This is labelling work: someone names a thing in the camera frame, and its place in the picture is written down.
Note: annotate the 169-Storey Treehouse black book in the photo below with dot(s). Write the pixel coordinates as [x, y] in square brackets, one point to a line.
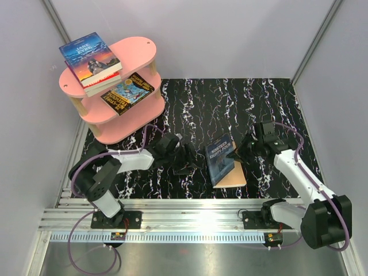
[127, 94]

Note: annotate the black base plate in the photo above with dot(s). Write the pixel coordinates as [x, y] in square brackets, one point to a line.
[254, 220]
[130, 220]

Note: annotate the aluminium rail frame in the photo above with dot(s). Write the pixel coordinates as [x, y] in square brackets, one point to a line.
[284, 252]

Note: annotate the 13-Storey Treehouse red book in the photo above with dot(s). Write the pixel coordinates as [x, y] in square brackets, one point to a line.
[93, 73]

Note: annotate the slotted white cable duct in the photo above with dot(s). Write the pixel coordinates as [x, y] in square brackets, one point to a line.
[159, 237]

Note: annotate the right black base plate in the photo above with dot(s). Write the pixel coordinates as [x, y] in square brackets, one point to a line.
[254, 220]

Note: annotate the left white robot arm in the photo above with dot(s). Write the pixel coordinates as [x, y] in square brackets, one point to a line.
[92, 177]

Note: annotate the purple paperback book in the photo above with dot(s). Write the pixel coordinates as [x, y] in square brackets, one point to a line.
[100, 89]

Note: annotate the Jane Eyre blue book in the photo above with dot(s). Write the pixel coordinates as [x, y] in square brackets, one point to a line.
[85, 48]

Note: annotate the pink three-tier shelf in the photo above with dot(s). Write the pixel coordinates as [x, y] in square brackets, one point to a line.
[137, 54]

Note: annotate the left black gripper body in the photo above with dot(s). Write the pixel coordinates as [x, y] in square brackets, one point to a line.
[181, 161]

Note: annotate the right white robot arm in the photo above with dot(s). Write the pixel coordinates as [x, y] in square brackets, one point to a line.
[326, 219]

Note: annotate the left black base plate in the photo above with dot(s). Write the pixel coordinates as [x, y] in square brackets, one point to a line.
[130, 220]

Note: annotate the Nineteen Eighty-Four blue book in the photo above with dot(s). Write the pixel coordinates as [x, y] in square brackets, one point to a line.
[224, 172]

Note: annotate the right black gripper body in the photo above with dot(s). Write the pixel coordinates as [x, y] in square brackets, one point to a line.
[249, 148]

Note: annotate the black marble table mat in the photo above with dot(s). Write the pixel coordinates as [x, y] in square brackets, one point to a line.
[201, 110]

